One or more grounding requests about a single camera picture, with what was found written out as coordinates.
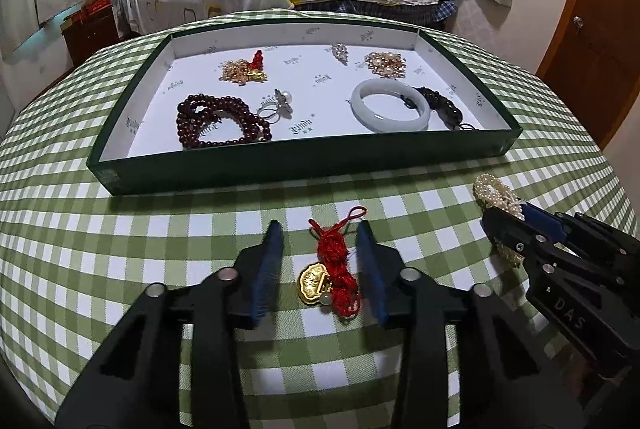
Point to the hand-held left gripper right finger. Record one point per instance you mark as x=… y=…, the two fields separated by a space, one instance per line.
x=372 y=269

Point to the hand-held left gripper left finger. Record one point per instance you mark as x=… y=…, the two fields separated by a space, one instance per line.
x=265 y=269

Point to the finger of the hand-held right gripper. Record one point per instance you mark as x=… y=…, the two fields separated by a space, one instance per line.
x=507 y=229
x=545 y=219

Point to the red knot gold lock pendant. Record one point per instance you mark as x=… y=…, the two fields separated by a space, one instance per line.
x=335 y=259

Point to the dark green jewelry tray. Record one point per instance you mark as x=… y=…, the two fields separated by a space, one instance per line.
x=300 y=159

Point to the pale jade bangle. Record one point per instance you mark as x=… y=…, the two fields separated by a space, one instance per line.
x=365 y=111

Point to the red knot gold charm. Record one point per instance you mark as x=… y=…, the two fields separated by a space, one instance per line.
x=257 y=66

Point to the gold pearl flower brooch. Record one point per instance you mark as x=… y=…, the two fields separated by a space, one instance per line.
x=384 y=63

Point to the silver rhinestone brooch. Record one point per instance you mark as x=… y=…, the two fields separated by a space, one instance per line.
x=340 y=52

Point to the green checkered tablecloth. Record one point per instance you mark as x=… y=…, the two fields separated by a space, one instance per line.
x=100 y=234

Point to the brown wooden door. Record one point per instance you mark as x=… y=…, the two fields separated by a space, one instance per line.
x=605 y=34

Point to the door knob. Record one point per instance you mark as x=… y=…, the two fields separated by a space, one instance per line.
x=577 y=22

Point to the blue plaid bed sheet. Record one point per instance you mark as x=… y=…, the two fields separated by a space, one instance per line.
x=410 y=11

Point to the dark wooden nightstand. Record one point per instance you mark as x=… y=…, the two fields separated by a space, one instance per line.
x=90 y=39

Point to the red box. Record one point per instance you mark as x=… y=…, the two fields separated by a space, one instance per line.
x=98 y=7

